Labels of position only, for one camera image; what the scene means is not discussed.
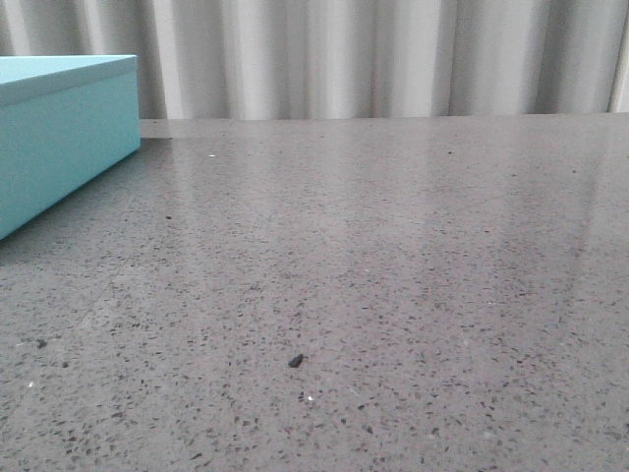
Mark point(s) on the light blue storage box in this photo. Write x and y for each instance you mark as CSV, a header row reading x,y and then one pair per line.
x,y
64,120

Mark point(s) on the white pleated curtain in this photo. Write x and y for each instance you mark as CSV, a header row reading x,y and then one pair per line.
x,y
258,60

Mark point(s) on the small black debris piece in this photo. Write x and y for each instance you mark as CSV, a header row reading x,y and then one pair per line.
x,y
296,361

